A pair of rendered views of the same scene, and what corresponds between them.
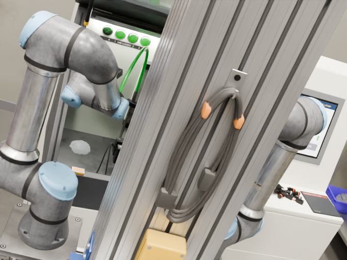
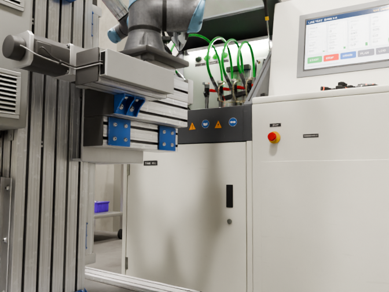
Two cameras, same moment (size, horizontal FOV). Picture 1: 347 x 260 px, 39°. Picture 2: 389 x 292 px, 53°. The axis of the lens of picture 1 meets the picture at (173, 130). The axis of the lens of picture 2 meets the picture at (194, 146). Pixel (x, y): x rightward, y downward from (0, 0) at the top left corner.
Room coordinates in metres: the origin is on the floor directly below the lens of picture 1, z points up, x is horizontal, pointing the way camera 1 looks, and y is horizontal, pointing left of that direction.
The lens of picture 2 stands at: (0.51, -1.33, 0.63)
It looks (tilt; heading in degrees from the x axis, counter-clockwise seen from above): 5 degrees up; 48
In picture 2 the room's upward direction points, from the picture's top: straight up
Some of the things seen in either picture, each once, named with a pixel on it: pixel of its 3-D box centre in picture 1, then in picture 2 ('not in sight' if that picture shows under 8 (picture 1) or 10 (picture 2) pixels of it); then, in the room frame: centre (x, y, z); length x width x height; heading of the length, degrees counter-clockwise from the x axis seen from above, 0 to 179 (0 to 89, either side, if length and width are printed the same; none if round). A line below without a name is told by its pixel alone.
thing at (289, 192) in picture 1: (281, 190); (349, 87); (2.04, -0.58, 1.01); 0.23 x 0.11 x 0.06; 109
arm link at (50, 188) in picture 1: (53, 189); not in sight; (1.16, 0.26, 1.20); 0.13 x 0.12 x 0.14; 85
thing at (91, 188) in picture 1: (124, 196); (184, 127); (1.71, 0.09, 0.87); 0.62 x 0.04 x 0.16; 109
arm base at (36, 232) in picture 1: (46, 220); not in sight; (1.15, 0.25, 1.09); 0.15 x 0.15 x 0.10
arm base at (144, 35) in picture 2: not in sight; (145, 44); (1.26, -0.23, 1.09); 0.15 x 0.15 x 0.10
